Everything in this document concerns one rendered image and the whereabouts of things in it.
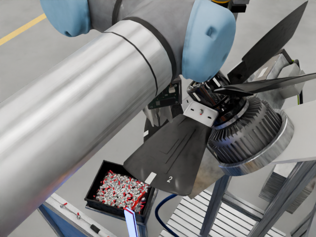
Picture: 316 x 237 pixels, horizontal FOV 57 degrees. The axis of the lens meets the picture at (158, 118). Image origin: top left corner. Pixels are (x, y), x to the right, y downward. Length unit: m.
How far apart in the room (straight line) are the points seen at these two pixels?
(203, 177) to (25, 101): 0.80
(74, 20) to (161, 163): 0.51
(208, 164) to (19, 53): 2.67
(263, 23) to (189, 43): 3.40
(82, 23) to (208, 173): 0.71
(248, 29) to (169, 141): 2.81
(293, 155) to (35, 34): 3.08
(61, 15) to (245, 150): 0.67
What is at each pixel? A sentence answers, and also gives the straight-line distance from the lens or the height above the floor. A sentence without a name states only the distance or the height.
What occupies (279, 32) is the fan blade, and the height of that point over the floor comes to 1.33.
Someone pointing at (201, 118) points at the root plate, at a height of 1.19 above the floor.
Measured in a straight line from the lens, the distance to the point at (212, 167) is 0.95.
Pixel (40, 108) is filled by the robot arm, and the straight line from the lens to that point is 0.21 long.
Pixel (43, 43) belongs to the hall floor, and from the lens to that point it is 3.37.
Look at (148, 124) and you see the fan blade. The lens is 1.13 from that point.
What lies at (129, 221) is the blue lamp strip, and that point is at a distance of 0.73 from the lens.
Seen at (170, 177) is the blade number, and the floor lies 1.18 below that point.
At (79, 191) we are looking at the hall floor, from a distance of 2.10.
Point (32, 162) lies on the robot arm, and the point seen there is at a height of 1.66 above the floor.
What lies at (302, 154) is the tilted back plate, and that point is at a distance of 0.85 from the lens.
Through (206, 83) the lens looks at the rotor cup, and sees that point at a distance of 0.85.
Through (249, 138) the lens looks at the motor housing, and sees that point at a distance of 0.88.
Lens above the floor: 1.82
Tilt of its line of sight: 50 degrees down
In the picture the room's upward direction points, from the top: straight up
